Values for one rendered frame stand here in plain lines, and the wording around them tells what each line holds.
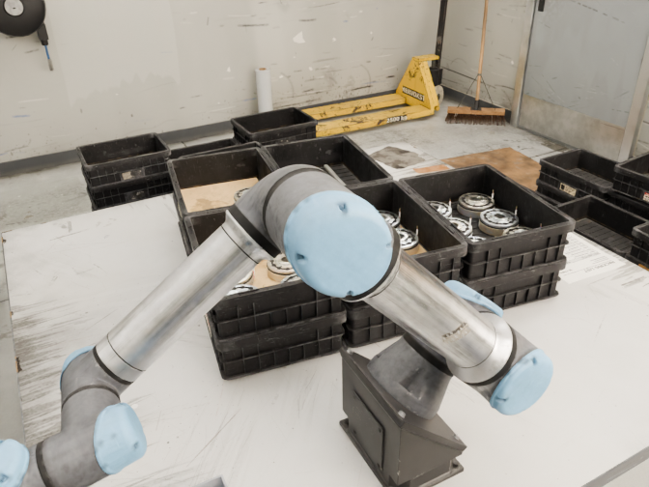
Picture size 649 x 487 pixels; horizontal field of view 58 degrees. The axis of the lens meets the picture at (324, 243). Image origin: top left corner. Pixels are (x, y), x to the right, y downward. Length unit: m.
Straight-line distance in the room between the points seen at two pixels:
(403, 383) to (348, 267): 0.42
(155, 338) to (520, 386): 0.54
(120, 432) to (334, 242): 0.34
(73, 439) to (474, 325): 0.54
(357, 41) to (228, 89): 1.20
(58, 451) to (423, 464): 0.61
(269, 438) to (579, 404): 0.65
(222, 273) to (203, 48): 3.93
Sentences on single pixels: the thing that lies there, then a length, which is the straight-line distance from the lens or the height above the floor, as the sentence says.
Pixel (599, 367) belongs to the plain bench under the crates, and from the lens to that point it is 1.48.
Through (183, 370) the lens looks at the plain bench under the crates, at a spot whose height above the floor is 0.70.
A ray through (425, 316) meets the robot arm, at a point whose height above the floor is 1.14.
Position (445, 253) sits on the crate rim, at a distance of 1.35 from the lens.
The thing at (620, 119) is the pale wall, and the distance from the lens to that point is 4.39.
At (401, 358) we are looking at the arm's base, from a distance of 1.06.
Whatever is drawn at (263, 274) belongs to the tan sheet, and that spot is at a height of 0.83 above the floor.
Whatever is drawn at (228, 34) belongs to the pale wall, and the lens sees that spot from 4.72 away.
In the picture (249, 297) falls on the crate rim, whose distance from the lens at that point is 1.21.
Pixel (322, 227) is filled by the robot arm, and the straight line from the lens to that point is 0.65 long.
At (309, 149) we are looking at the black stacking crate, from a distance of 1.98.
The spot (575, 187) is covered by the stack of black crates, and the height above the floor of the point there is 0.42.
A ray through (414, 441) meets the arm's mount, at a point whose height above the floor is 0.84.
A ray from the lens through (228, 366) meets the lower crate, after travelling 1.33.
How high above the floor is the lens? 1.62
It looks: 31 degrees down
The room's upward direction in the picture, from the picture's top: 2 degrees counter-clockwise
